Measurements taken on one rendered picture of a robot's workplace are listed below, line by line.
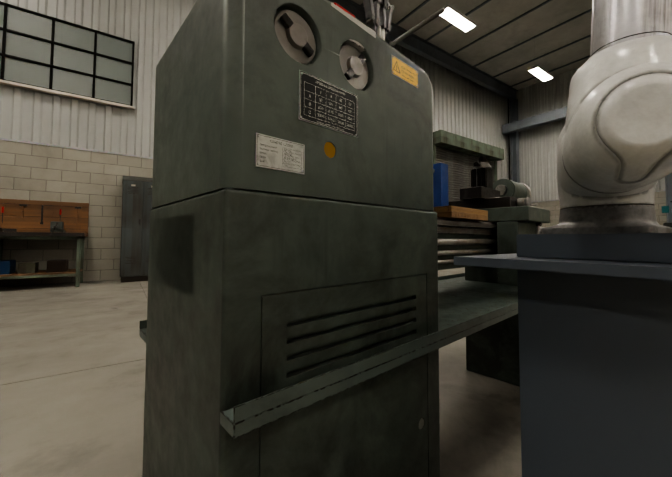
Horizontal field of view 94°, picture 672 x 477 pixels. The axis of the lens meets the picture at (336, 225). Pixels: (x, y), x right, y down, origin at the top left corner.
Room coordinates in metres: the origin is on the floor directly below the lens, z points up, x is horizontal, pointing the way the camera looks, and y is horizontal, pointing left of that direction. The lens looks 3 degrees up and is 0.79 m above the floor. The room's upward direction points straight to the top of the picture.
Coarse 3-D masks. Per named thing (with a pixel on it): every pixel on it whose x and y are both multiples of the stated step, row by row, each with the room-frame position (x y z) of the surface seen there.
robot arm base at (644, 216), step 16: (576, 208) 0.65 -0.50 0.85; (592, 208) 0.63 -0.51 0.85; (608, 208) 0.61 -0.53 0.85; (624, 208) 0.60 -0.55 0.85; (640, 208) 0.60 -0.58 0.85; (560, 224) 0.68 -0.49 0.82; (576, 224) 0.65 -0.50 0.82; (592, 224) 0.63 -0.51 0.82; (608, 224) 0.61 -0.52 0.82; (624, 224) 0.59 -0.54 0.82; (640, 224) 0.57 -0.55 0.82; (656, 224) 0.60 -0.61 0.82
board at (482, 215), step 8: (440, 208) 1.11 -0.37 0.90; (448, 208) 1.09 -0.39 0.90; (456, 208) 1.10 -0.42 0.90; (464, 208) 1.14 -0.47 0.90; (440, 216) 1.11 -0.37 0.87; (448, 216) 1.09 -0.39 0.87; (456, 216) 1.10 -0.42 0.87; (464, 216) 1.14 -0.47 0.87; (472, 216) 1.18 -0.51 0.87; (480, 216) 1.23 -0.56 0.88
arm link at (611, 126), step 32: (608, 0) 0.49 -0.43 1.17; (640, 0) 0.46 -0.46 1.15; (608, 32) 0.49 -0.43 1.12; (640, 32) 0.46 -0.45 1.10; (608, 64) 0.46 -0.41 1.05; (640, 64) 0.44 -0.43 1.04; (576, 96) 0.50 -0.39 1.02; (608, 96) 0.43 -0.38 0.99; (640, 96) 0.41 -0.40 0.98; (576, 128) 0.48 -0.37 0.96; (608, 128) 0.43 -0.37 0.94; (640, 128) 0.41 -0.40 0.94; (576, 160) 0.51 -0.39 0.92; (608, 160) 0.45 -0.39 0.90; (640, 160) 0.43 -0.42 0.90; (608, 192) 0.58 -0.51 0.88
